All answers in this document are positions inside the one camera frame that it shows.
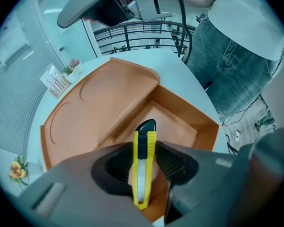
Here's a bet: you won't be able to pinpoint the person's white shirt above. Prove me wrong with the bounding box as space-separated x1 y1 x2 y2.
207 0 284 61

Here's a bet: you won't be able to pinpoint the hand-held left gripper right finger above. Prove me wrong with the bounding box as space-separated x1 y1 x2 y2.
155 140 250 227

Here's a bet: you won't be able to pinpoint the black metal railing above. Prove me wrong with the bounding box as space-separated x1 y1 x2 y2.
93 21 197 58

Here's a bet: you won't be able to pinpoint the orange leather desk organizer tray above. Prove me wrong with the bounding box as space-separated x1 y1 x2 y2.
39 57 220 223

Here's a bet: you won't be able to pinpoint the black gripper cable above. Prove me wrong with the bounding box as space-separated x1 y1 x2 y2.
174 0 194 63

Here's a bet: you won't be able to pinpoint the yellow utility knife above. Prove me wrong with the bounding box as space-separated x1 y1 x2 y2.
132 119 157 210

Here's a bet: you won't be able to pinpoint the pink succulent pot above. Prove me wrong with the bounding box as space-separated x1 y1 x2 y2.
70 58 84 74

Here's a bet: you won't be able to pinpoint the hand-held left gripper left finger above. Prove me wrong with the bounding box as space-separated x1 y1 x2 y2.
16 142 157 227

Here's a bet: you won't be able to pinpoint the person's blue jeans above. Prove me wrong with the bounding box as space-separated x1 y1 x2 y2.
184 15 284 118

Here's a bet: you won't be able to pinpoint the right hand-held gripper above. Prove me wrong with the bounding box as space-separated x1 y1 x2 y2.
56 0 173 29

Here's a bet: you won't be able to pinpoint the orange flower potted plant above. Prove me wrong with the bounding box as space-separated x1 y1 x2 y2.
8 155 29 186

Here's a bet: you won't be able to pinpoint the green succulent pot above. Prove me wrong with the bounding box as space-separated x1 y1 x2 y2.
62 65 79 83

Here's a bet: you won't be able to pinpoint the printed card stand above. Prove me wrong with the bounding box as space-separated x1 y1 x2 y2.
39 64 71 99

